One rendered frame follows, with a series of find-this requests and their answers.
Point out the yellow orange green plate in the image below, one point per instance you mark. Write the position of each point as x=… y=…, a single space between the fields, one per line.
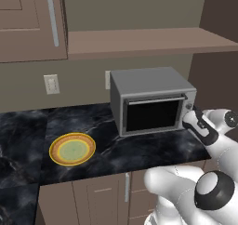
x=72 y=149

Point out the brown wall shelf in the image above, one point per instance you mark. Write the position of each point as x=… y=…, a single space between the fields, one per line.
x=148 y=42

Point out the toaster oven timer knob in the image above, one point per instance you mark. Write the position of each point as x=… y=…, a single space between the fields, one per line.
x=188 y=106

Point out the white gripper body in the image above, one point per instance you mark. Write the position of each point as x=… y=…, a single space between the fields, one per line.
x=208 y=135

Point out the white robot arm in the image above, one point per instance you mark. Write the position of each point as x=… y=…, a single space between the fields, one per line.
x=173 y=182

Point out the tall brown cupboard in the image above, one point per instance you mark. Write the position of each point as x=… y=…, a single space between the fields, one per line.
x=217 y=49

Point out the white wall socket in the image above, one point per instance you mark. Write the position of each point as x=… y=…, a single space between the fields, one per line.
x=107 y=80
x=51 y=84

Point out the brown base cupboard door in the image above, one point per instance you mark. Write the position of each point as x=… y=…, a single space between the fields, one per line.
x=99 y=201
x=55 y=205

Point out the toaster oven glass door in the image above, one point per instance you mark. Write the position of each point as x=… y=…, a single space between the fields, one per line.
x=152 y=115

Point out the grey toaster oven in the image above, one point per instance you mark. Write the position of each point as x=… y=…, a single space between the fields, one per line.
x=145 y=80

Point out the brown drawer front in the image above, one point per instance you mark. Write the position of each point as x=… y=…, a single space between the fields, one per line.
x=138 y=180
x=139 y=204

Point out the brown wall cupboard door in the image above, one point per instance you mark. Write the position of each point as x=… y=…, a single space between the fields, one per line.
x=21 y=24

